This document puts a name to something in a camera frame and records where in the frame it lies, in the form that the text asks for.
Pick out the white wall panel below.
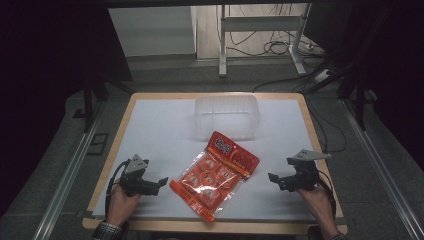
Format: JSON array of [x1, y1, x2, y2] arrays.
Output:
[[107, 5, 198, 58]]

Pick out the dark wrist bracelet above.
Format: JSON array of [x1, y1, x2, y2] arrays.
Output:
[[91, 220, 125, 240]]

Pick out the person's left hand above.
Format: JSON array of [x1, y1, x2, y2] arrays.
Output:
[[105, 183, 142, 228]]

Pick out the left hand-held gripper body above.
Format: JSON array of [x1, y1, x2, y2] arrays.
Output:
[[119, 153, 150, 198]]

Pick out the white power strip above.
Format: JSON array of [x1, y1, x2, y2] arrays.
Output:
[[313, 68, 335, 84]]

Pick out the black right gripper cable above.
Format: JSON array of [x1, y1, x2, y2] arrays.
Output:
[[317, 169, 338, 219]]

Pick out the white metal desk frame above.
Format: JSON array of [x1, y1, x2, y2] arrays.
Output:
[[217, 3, 313, 78]]

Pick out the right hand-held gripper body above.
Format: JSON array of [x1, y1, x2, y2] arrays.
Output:
[[286, 148, 333, 193]]

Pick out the black metal stand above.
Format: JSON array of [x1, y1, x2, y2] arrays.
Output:
[[72, 74, 134, 134], [304, 6, 398, 132]]

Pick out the grey metal floor rail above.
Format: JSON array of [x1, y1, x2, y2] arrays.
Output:
[[32, 99, 105, 240], [339, 98, 424, 240]]

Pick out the white table mat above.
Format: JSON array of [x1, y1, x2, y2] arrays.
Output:
[[92, 97, 318, 223]]

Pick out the black floor cables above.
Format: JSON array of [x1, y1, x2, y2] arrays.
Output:
[[219, 3, 348, 154]]

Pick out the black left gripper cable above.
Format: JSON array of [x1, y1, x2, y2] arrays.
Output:
[[104, 158, 132, 218]]

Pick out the red snack packet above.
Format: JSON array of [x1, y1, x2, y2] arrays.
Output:
[[169, 130, 261, 224]]

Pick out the clear plastic container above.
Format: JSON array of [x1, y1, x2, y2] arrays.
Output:
[[194, 94, 261, 141]]

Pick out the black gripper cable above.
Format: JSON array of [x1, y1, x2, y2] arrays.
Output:
[[104, 158, 132, 218], [317, 169, 338, 219]]

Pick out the person's right hand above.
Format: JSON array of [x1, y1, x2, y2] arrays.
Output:
[[296, 184, 337, 232]]

